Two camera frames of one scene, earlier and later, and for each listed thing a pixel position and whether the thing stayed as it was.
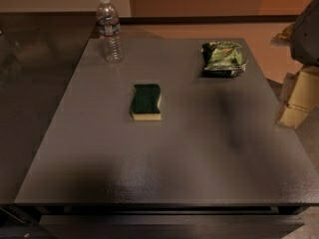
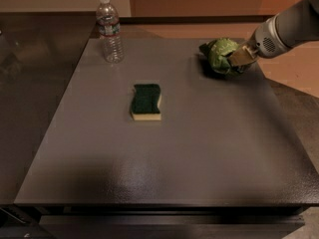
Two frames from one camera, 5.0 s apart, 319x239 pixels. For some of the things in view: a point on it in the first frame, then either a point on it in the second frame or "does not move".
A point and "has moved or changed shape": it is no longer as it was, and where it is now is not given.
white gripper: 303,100 to 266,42
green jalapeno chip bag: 223,59 has moved or changed shape
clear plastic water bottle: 108,23 does not move
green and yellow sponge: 145,102 does not move
